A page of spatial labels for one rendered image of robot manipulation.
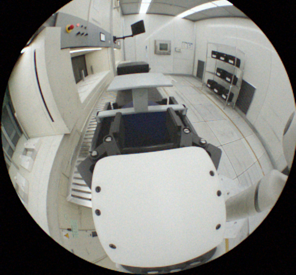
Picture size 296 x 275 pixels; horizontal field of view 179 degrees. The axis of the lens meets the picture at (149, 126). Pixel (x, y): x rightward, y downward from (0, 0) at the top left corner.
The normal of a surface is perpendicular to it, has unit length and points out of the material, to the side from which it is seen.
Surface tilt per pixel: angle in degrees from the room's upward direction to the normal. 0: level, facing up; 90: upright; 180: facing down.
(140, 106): 90
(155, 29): 90
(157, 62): 90
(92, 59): 90
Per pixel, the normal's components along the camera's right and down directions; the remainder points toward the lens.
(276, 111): -0.99, 0.11
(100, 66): 0.14, 0.66
